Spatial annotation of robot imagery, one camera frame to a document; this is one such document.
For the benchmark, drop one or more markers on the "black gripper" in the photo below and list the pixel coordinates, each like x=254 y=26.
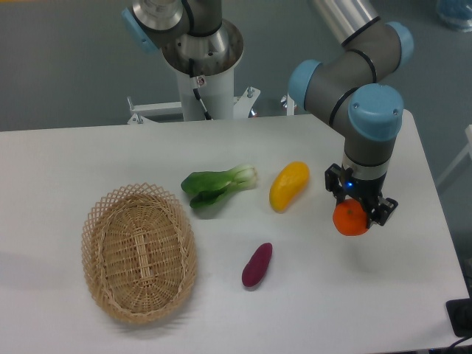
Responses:
x=343 y=185

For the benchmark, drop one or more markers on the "orange fruit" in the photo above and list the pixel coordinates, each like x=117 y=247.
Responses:
x=349 y=218

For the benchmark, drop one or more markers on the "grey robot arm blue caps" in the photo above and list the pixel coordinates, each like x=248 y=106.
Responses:
x=346 y=94

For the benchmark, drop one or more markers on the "yellow mango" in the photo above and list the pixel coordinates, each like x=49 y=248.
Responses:
x=289 y=183

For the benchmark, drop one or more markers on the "purple sweet potato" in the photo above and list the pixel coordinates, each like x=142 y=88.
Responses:
x=257 y=266

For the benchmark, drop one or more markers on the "green bok choy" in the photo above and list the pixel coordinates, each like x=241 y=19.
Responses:
x=210 y=187

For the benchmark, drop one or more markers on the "black device at table edge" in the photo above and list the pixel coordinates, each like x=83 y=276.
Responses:
x=459 y=313

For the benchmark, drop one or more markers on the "blue object top right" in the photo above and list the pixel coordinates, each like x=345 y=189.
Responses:
x=456 y=14

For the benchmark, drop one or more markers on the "woven wicker basket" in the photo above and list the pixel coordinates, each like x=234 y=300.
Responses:
x=138 y=254

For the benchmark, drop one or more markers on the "white frame at right edge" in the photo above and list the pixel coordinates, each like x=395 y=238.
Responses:
x=456 y=166

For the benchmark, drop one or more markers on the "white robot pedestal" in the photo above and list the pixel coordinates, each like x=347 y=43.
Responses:
x=205 y=70

